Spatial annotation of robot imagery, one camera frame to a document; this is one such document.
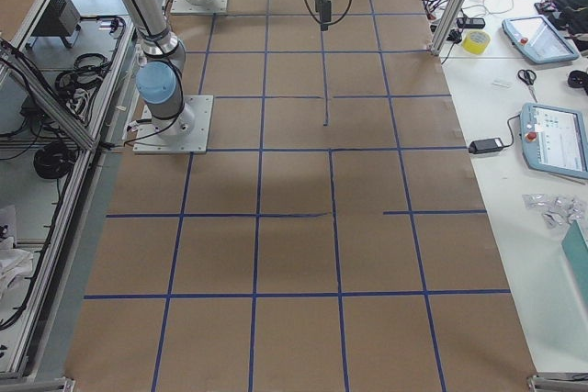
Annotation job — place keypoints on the yellow tape roll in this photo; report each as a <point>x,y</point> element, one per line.
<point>476,41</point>

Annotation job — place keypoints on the black power adapter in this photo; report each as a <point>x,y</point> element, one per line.
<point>484,146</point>

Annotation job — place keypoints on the teach pendant far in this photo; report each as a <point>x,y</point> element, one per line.
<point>538,40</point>

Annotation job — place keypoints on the teach pendant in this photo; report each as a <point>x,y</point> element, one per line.
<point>554,140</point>
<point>538,40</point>

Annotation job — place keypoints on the black scissors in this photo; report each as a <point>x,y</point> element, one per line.
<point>528,77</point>

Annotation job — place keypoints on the teach pendant near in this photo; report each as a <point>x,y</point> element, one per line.
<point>554,140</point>

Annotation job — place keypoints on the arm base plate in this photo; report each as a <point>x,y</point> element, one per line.
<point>189,133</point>
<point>199,7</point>

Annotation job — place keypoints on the aluminium frame post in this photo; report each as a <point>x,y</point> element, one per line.
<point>455,2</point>

